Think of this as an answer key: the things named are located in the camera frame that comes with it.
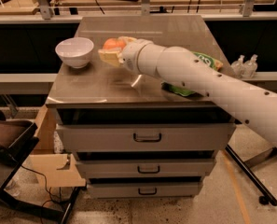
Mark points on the middle drawer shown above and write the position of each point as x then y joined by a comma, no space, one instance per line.
145,168

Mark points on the white bowl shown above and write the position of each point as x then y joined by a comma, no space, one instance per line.
75,52

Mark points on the clear bottle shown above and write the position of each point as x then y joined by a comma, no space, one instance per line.
237,66
249,68

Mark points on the clear bottle left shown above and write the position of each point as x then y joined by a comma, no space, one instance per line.
237,66

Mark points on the orange fruit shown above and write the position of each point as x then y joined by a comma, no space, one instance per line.
114,43

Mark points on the green chip bag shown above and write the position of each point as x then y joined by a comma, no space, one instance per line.
208,60

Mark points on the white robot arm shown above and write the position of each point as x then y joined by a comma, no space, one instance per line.
253,106

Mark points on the cardboard piece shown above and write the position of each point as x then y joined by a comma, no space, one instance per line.
56,170

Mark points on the drawer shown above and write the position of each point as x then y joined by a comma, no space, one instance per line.
145,168
127,138
144,190

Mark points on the metal railing frame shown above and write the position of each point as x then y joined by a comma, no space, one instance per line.
33,11

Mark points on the top drawer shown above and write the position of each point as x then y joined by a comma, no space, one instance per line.
127,138

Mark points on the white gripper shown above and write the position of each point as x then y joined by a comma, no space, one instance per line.
131,56

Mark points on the bottom drawer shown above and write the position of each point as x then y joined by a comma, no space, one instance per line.
144,190

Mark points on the grey drawer cabinet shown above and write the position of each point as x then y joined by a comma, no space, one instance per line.
100,94

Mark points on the clear bottle right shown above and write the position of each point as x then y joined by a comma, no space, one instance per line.
249,68

